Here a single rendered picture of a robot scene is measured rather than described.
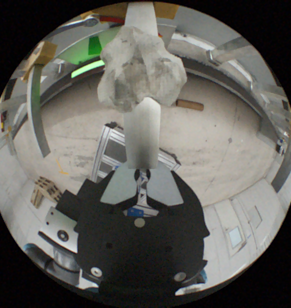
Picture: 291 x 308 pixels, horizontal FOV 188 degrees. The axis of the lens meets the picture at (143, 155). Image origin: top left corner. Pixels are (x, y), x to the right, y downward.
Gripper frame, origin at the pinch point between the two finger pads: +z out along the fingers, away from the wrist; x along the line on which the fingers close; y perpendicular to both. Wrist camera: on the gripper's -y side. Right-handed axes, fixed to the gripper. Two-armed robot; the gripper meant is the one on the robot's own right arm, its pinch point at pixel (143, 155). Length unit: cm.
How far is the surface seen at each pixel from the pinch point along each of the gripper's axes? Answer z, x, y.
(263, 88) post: 3, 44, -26
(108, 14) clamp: -2.1, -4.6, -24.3
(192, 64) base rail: 15.2, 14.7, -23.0
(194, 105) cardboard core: 74, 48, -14
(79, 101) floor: 82, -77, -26
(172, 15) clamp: -1.0, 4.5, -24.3
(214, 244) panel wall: -44, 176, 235
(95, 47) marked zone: 7.4, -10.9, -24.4
